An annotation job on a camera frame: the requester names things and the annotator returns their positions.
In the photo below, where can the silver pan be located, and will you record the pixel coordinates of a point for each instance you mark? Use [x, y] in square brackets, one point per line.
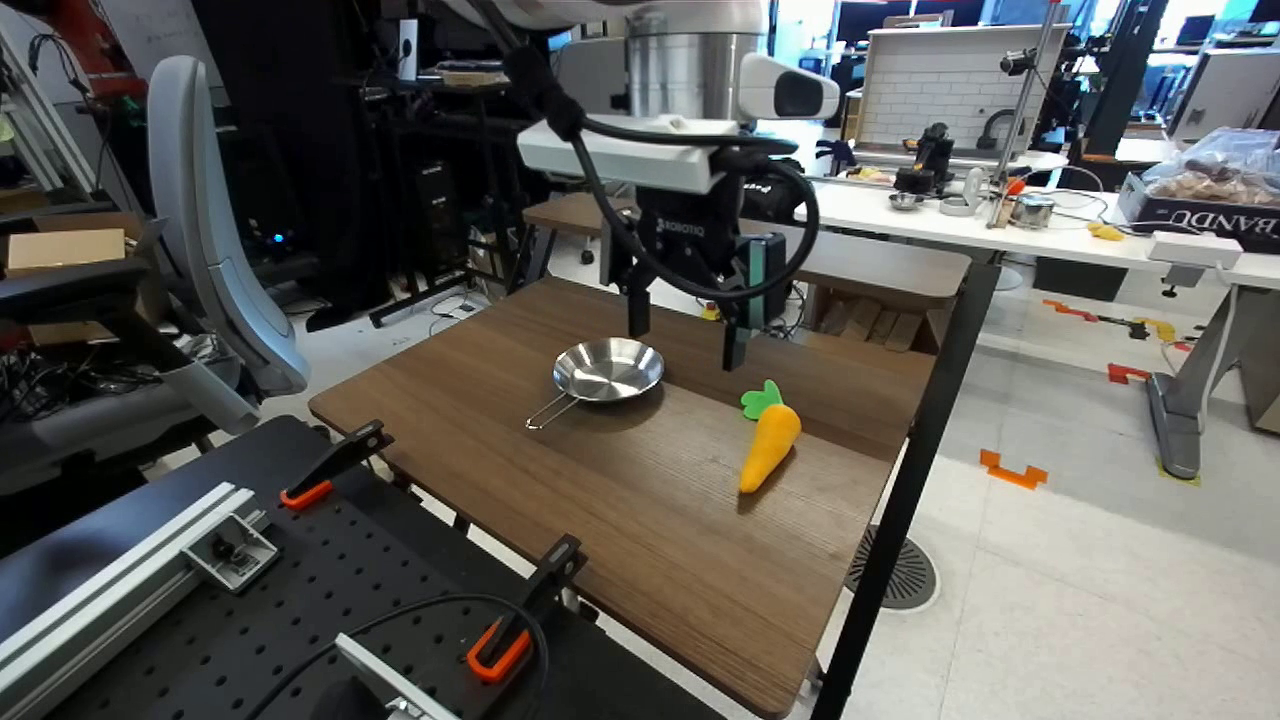
[608, 368]

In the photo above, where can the cardboard box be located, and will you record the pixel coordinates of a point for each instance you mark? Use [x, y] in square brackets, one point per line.
[65, 250]

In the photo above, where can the toy kitchen with brick backsplash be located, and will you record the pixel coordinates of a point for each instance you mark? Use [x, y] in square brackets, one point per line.
[950, 85]

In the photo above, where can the yellow toy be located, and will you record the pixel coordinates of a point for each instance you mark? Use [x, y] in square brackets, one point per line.
[1106, 232]

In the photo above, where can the black coffee machine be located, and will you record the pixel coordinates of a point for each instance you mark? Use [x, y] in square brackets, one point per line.
[930, 160]

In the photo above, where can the grey office chair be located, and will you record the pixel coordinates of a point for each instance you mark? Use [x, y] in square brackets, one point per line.
[215, 260]

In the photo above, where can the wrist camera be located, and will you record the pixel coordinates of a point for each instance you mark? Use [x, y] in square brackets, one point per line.
[620, 155]

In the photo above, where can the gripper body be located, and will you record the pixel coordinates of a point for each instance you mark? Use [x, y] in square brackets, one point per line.
[690, 235]

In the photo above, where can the white desk control box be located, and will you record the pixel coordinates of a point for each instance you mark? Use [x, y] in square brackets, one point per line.
[1195, 248]

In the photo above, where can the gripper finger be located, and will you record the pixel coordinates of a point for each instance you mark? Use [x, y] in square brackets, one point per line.
[638, 310]
[745, 320]

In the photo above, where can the silver cup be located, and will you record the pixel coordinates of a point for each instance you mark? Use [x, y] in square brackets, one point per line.
[1032, 211]

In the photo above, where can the black clamp with orange tip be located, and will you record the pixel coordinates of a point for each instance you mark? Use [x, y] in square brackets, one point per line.
[335, 465]
[525, 610]

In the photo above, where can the black computer tower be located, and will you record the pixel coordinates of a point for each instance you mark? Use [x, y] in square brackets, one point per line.
[438, 215]

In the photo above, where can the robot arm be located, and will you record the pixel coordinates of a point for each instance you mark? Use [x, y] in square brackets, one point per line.
[690, 70]

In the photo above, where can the round floor vent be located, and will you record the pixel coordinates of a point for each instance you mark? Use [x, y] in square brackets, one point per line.
[912, 575]

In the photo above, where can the orange carrot toy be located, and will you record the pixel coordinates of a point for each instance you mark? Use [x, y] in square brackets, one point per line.
[770, 440]

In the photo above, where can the small silver bowl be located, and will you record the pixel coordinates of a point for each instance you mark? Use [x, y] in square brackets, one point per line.
[905, 201]

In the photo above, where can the camera on mount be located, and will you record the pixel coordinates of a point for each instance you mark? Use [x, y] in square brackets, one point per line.
[1020, 110]

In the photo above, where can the aluminium rail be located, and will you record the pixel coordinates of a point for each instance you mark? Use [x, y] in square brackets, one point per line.
[110, 590]
[390, 685]

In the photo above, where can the white desk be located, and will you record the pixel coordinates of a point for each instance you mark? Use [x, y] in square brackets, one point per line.
[1000, 235]

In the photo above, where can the black box with plastic bag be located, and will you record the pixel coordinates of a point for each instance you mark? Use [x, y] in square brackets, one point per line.
[1215, 195]

